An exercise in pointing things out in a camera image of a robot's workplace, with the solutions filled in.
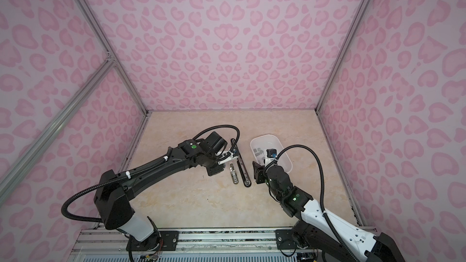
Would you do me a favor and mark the black stapler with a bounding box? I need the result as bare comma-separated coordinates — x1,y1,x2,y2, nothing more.
229,138,252,188

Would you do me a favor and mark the mounting plate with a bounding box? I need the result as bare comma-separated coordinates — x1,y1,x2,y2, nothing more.
126,230,180,252
274,229,299,251

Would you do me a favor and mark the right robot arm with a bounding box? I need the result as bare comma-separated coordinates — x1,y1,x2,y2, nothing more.
252,161,405,262

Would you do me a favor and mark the left mounting plate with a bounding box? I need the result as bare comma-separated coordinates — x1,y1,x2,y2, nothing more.
126,230,180,252

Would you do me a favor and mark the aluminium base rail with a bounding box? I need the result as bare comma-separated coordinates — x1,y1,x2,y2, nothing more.
68,227,321,262

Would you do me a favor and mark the white plastic bin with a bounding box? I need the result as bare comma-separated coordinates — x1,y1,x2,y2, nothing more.
250,134,293,173

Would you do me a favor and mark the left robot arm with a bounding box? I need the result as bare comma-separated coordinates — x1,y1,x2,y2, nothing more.
94,132,228,245

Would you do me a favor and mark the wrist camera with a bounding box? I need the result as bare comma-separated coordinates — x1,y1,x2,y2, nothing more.
263,149,278,166
217,151,239,165

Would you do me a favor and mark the right mounting plate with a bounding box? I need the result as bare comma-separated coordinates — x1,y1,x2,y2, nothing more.
274,229,299,251

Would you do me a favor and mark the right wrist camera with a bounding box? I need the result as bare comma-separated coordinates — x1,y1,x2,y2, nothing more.
263,149,278,166

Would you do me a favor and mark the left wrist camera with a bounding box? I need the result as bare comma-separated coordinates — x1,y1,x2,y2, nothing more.
217,151,239,165

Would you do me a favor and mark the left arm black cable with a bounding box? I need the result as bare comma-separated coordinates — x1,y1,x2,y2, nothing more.
61,124,241,223

